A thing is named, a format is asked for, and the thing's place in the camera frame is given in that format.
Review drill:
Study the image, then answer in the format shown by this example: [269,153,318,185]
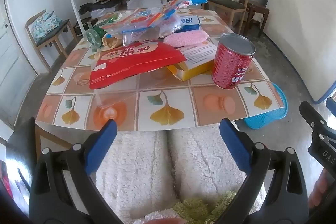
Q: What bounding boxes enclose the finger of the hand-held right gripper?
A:
[299,101,328,133]
[326,97,336,120]

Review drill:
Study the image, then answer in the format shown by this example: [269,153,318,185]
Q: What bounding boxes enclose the person's right hand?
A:
[308,168,336,210]

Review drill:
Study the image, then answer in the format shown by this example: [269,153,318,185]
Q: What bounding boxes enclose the blue plastic basket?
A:
[244,82,289,130]

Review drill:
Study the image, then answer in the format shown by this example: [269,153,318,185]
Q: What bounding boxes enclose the blue and white box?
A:
[179,15,201,32]

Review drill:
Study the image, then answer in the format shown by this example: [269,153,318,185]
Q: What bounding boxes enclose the clear printed plastic bag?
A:
[101,7,182,46]

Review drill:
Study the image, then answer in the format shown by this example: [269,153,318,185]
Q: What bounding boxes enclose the red drink can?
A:
[211,33,256,90]

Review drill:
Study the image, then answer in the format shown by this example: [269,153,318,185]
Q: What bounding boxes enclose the red snack bag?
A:
[89,40,187,90]

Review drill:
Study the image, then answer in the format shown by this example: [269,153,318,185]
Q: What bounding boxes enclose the green fluffy cloth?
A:
[173,191,237,224]

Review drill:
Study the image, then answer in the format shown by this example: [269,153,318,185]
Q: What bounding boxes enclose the tan round object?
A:
[102,34,120,48]

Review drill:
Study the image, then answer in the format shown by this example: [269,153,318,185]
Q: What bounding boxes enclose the white door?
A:
[0,0,40,130]

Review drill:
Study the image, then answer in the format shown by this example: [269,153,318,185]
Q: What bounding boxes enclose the wooden chair with dark seat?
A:
[207,0,252,30]
[25,9,79,73]

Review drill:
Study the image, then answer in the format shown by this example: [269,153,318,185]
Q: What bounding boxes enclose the blue edged mattress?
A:
[265,0,336,104]

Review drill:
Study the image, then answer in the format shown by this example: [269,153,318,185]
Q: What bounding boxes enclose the green plastic bottle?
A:
[85,20,116,52]

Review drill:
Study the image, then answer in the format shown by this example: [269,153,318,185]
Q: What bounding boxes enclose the blue white snack wrapper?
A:
[160,0,208,17]

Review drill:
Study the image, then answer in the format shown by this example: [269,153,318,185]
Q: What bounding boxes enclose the dark clothing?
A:
[79,0,124,14]

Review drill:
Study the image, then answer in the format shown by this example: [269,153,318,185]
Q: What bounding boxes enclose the yellow paper box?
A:
[167,42,218,81]

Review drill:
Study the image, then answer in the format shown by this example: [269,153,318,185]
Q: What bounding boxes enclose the floral cushion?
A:
[31,11,62,38]

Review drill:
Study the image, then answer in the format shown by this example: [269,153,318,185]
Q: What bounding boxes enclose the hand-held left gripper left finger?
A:
[29,119,132,224]

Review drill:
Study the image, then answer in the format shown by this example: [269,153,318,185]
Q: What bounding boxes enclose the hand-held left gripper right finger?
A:
[219,118,309,224]

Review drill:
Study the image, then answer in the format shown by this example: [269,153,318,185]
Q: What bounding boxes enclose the dark wooden stool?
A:
[245,0,270,38]

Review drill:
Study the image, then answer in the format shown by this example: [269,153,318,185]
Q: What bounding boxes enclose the pink knitted pad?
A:
[164,30,210,46]

